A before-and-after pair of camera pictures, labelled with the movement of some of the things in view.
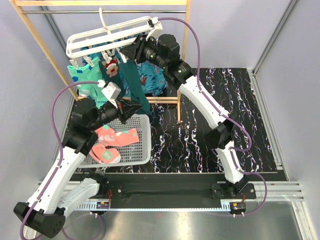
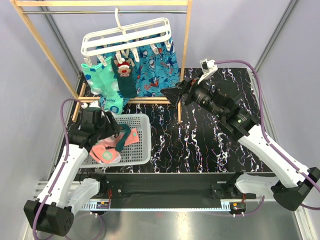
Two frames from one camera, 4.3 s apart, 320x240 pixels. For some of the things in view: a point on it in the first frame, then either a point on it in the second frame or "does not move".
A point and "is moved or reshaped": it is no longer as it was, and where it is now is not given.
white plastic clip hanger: (102, 40) is moved or reshaped
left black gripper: (128, 108) to (111, 129)
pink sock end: (104, 154) does not move
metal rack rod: (104, 11) does not move
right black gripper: (135, 52) to (174, 94)
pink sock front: (107, 137) does not move
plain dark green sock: (130, 74) to (127, 129)
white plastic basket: (136, 154) does not move
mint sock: (79, 75) to (93, 79)
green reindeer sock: (111, 73) to (124, 77)
